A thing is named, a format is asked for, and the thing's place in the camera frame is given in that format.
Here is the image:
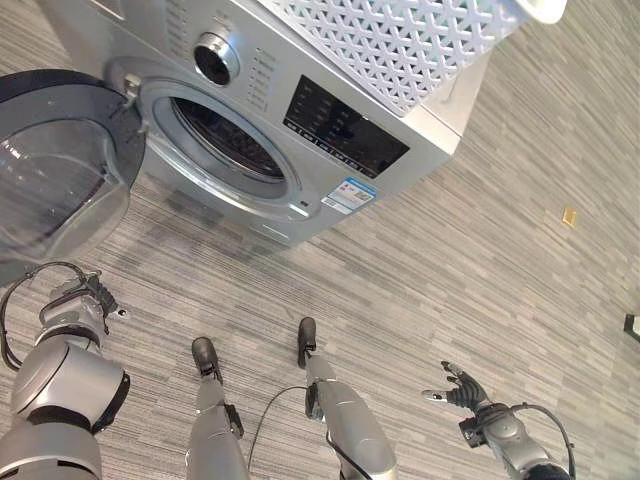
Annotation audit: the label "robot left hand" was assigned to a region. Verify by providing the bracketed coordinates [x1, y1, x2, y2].
[85, 274, 131, 322]

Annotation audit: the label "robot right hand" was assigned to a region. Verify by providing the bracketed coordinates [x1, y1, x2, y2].
[421, 360, 488, 415]

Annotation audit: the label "round glass washer door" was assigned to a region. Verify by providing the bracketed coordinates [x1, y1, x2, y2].
[0, 69, 147, 265]

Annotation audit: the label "white lattice laundry basket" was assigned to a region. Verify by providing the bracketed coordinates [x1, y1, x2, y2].
[255, 0, 569, 120]

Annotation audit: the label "chrome washer control dial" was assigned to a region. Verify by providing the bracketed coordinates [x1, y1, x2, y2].
[193, 31, 242, 88]

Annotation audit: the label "black washer display panel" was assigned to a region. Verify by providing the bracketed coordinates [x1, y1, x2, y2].
[282, 74, 412, 180]

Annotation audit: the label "robot right silver leg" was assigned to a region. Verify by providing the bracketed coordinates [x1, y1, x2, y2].
[297, 316, 400, 480]

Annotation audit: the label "robot silver leg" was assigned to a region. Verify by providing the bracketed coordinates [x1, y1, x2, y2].
[297, 316, 400, 480]
[185, 336, 251, 480]

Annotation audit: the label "robot left silver leg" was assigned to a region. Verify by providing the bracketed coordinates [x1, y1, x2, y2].
[185, 336, 251, 480]

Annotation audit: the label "blue white energy label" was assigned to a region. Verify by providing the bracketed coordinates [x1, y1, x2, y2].
[320, 176, 378, 213]

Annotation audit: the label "silver front-load washing machine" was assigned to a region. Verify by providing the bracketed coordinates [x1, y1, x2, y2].
[38, 0, 492, 250]

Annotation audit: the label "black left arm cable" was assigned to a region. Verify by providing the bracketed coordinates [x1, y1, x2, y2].
[0, 261, 89, 372]

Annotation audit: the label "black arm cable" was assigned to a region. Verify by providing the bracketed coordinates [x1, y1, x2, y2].
[0, 261, 89, 372]
[509, 403, 577, 477]

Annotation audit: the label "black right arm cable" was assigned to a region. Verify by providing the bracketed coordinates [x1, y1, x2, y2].
[509, 403, 577, 477]

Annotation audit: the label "black leg cable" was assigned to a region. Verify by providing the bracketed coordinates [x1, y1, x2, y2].
[246, 385, 311, 473]

